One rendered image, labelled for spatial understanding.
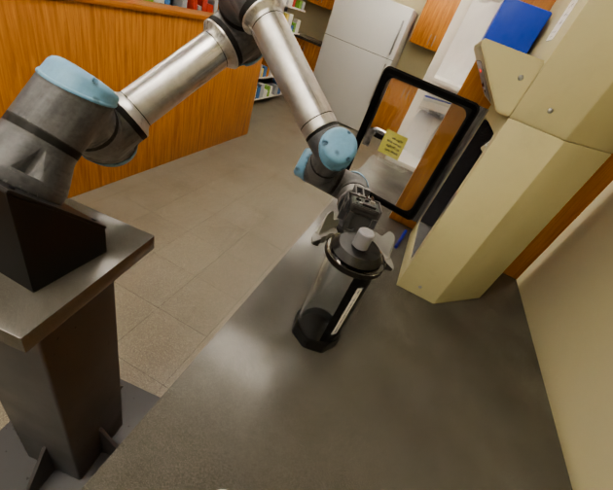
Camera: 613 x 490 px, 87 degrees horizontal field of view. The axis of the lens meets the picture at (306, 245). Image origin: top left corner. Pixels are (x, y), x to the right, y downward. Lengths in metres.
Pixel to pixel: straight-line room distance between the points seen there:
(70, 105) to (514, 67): 0.77
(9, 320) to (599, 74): 1.05
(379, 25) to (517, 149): 5.07
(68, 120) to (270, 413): 0.59
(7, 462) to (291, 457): 1.19
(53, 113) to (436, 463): 0.85
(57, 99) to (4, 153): 0.12
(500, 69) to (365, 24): 5.10
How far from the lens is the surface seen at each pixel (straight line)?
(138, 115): 0.83
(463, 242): 0.86
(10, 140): 0.70
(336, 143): 0.65
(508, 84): 0.77
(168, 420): 0.57
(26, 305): 0.72
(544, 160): 0.81
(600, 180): 1.25
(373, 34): 5.78
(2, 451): 1.63
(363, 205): 0.63
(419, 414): 0.72
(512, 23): 0.97
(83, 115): 0.70
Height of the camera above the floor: 1.47
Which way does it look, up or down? 35 degrees down
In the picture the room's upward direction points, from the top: 22 degrees clockwise
